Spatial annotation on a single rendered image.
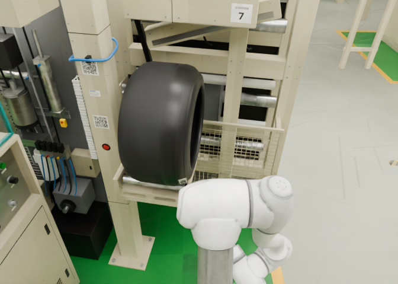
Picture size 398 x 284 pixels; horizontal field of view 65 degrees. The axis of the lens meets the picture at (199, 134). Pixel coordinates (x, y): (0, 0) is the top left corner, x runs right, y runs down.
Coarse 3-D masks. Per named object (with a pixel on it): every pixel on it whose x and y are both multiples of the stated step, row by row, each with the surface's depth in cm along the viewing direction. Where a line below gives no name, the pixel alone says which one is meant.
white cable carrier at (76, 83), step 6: (78, 78) 144; (78, 84) 143; (78, 90) 145; (78, 96) 147; (78, 102) 149; (84, 102) 149; (84, 108) 151; (84, 114) 153; (84, 120) 156; (84, 126) 158; (90, 126) 158; (90, 132) 160; (90, 138) 163; (90, 144) 165; (90, 150) 168; (96, 156) 170
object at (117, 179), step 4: (120, 168) 166; (124, 168) 168; (120, 172) 164; (124, 172) 169; (116, 176) 162; (120, 176) 163; (116, 180) 160; (120, 180) 162; (116, 184) 162; (120, 184) 165; (116, 188) 164; (120, 188) 165; (116, 192) 166
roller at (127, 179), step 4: (124, 176) 166; (128, 176) 166; (124, 180) 165; (128, 180) 165; (132, 180) 164; (136, 180) 164; (136, 184) 165; (140, 184) 165; (144, 184) 164; (148, 184) 164; (152, 184) 163; (156, 184) 163; (160, 184) 163; (184, 184) 162; (160, 188) 164; (164, 188) 163; (168, 188) 163; (172, 188) 162; (176, 188) 162; (180, 188) 162
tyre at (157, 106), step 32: (160, 64) 144; (128, 96) 132; (160, 96) 130; (192, 96) 134; (128, 128) 130; (160, 128) 128; (192, 128) 184; (128, 160) 136; (160, 160) 132; (192, 160) 167
